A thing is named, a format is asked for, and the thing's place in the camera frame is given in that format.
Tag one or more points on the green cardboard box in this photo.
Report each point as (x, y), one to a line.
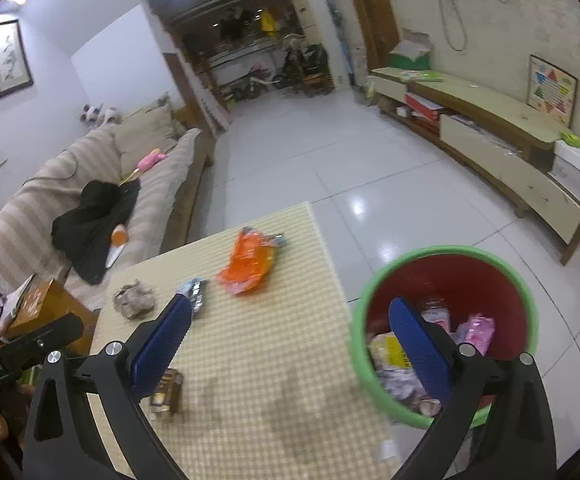
(415, 60)

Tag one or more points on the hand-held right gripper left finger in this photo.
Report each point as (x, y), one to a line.
(162, 345)

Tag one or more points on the leaning foam mat stack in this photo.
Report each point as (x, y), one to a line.
(214, 110)

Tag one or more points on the framed star board game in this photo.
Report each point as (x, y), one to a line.
(552, 90)

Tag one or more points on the crumpled brown paper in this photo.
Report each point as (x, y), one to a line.
(134, 300)

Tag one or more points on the silver dark packet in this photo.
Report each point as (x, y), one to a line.
(198, 297)

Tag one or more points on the brown packet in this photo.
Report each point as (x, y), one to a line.
(167, 395)

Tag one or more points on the beige sofa cushion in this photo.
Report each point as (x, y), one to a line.
(144, 130)

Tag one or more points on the small green container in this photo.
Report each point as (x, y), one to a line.
(571, 139)

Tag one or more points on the dark framed picture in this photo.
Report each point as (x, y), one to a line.
(9, 57)

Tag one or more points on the child's bike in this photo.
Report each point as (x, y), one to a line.
(252, 87)

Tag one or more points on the white bottle with orange cap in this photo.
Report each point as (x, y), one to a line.
(117, 242)

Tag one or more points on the white box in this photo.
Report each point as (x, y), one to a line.
(577, 170)

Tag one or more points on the black and white plush toy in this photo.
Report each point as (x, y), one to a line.
(97, 115)

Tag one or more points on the yellow cardboard box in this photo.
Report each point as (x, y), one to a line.
(54, 305)

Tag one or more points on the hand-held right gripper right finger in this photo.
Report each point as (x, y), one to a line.
(420, 350)

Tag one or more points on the orange plastic wrapper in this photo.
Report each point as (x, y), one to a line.
(250, 265)

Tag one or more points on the black clothing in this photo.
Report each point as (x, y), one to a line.
(89, 230)

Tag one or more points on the beige striped sofa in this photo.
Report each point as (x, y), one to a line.
(19, 220)

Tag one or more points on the yellow wrapper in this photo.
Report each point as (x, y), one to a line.
(390, 352)

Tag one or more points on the red box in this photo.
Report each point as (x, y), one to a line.
(425, 106)

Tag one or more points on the green folder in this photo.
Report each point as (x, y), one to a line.
(422, 76)

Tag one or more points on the cream wooden media cabinet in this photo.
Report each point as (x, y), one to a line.
(495, 110)

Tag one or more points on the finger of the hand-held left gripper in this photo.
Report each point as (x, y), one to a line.
(29, 347)

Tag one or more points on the pink toy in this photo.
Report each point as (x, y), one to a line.
(149, 161)

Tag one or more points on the red bin with green rim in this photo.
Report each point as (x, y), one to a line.
(470, 270)

